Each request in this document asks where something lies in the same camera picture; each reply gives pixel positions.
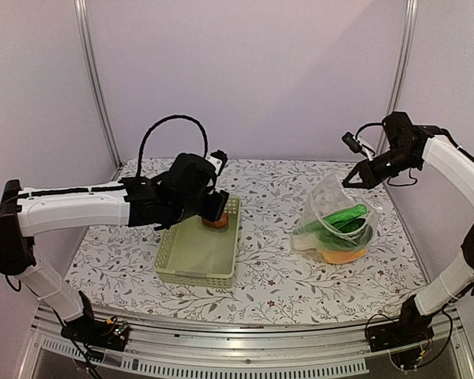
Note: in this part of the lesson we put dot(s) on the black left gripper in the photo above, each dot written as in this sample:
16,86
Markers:
215,211

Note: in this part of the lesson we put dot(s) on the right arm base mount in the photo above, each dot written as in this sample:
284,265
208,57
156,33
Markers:
410,327

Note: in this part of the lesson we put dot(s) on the aluminium frame post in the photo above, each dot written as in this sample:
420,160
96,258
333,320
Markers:
405,50
84,29

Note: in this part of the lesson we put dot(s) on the dark green cucumber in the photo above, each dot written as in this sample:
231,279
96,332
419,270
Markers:
349,226

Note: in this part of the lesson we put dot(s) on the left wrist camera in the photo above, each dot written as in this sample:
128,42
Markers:
218,159

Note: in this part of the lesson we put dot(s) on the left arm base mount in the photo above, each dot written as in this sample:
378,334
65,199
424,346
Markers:
110,334

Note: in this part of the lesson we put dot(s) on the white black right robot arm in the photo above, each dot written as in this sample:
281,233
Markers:
410,147

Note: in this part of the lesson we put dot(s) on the right aluminium frame post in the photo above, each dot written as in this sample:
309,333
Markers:
405,50

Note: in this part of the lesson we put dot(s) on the light green cucumber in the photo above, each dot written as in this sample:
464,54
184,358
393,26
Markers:
345,214

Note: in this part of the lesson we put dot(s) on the clear zip top bag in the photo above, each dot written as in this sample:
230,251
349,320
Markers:
327,197

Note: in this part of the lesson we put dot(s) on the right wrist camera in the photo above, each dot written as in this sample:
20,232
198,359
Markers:
358,145

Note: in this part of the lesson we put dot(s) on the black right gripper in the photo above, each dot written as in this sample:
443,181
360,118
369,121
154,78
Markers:
369,176

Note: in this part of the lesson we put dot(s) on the floral patterned table mat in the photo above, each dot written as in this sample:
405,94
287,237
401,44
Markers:
114,266

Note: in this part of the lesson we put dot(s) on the white green bok choy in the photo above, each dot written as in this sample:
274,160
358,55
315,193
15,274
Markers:
315,235

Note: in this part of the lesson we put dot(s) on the aluminium front rail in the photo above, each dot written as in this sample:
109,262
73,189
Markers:
164,347

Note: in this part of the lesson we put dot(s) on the left aluminium frame post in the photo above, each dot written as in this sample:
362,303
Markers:
84,29

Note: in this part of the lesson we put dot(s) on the brown potato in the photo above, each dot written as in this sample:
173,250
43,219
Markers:
218,224

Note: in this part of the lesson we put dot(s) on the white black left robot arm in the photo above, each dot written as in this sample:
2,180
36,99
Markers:
25,212

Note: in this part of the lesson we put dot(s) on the pale green plastic basket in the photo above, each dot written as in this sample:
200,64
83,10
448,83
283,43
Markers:
192,253

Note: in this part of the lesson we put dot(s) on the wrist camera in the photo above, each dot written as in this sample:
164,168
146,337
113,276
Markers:
218,159
358,145

